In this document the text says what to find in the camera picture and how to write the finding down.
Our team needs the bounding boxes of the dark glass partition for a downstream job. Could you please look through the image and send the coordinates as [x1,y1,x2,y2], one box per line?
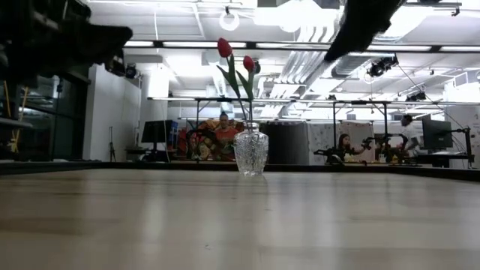
[0,74,91,163]

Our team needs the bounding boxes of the black aluminium table frame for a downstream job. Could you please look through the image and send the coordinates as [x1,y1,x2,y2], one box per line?
[0,159,480,183]

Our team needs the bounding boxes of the white ring light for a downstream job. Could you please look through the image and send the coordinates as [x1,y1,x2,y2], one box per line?
[218,10,241,32]

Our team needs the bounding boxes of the bright red artificial tulip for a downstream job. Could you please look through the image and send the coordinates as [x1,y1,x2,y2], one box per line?
[235,55,257,127]
[216,37,251,127]

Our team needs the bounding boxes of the colourful wall mural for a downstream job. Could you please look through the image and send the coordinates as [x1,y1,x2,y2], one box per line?
[175,118,247,162]

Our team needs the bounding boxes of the black tripod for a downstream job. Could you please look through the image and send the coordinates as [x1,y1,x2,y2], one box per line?
[107,126,118,163]

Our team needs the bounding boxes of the black background monitor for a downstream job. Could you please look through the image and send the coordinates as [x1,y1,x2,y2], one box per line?
[141,119,179,162]
[421,118,455,150]

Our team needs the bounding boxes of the dark partition panel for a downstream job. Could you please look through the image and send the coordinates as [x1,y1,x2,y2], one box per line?
[262,120,310,165]

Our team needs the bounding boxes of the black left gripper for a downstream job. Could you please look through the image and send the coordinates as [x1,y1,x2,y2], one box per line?
[22,9,134,83]

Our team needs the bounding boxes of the black background rig frame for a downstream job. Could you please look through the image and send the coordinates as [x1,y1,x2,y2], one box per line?
[193,96,253,163]
[331,99,389,163]

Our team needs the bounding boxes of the clear cut glass vase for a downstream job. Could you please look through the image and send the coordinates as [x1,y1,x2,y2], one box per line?
[232,121,270,177]

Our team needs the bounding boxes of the overhead LED light bar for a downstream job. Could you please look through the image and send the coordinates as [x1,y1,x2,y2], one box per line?
[123,38,480,54]

